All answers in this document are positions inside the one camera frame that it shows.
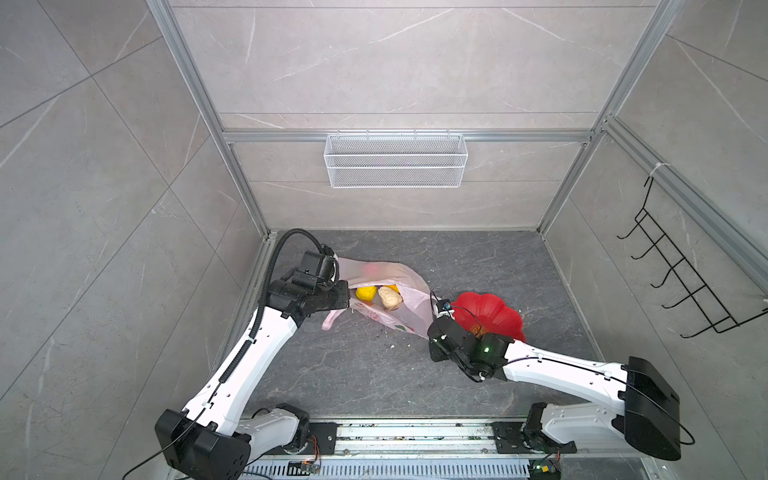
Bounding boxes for yellow fake lemon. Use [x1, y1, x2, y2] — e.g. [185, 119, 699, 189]
[355, 286, 378, 303]

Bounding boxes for pink plastic fruit-print bag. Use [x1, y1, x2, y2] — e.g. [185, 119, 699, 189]
[322, 257, 433, 338]

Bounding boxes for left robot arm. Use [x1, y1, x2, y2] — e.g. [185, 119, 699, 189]
[155, 228, 350, 479]

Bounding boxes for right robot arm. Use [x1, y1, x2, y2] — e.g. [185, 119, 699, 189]
[428, 312, 686, 461]

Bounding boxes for red flower-shaped plate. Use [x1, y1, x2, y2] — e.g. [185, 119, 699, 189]
[452, 292, 526, 342]

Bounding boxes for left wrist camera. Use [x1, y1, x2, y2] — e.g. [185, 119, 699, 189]
[297, 251, 336, 284]

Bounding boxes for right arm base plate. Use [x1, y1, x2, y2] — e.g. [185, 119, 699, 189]
[490, 420, 578, 454]

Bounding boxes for white wire mesh basket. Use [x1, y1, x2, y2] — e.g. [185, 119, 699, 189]
[323, 133, 469, 189]

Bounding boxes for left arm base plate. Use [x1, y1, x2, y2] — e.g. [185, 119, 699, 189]
[301, 422, 339, 457]

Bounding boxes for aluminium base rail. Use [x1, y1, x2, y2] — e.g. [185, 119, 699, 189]
[237, 418, 664, 479]

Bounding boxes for black wire hook rack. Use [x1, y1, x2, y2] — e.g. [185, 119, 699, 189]
[617, 176, 767, 339]

